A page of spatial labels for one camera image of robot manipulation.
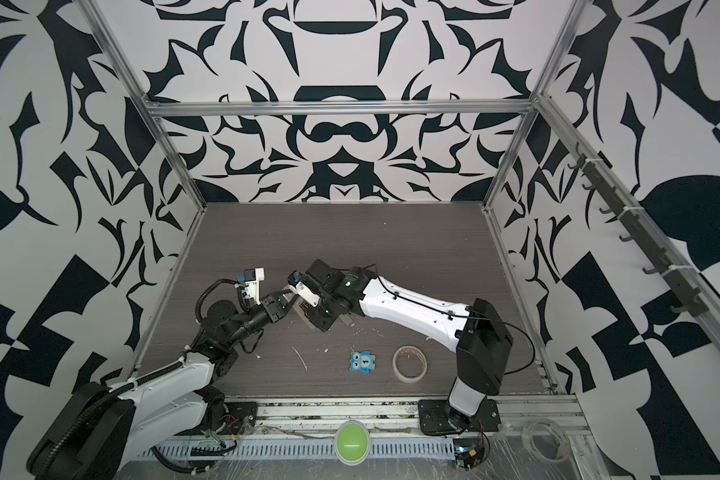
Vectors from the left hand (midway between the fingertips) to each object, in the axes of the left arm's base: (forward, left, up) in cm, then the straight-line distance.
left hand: (301, 287), depth 76 cm
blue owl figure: (-14, -15, -17) cm, 27 cm away
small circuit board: (-34, -39, -19) cm, 55 cm away
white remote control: (-3, 0, -4) cm, 5 cm away
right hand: (-5, -3, -5) cm, 8 cm away
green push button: (-31, -12, -17) cm, 38 cm away
